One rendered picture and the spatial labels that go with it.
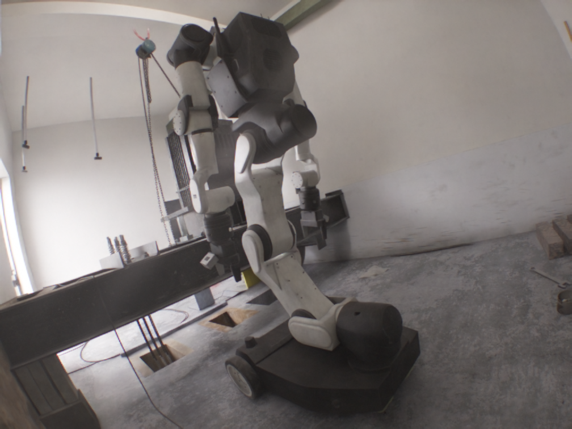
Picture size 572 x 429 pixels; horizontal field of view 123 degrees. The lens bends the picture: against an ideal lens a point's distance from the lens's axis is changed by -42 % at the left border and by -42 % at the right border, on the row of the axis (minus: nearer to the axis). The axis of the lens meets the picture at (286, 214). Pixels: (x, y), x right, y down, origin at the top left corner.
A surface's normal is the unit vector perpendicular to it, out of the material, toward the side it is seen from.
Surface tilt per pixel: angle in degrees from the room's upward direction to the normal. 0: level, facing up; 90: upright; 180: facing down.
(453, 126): 90
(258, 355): 45
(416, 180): 90
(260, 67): 105
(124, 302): 90
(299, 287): 60
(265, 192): 100
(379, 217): 90
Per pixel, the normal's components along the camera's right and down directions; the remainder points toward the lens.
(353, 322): -0.72, -0.41
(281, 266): 0.41, -0.62
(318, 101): -0.63, 0.22
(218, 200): 0.69, 0.03
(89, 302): 0.72, -0.18
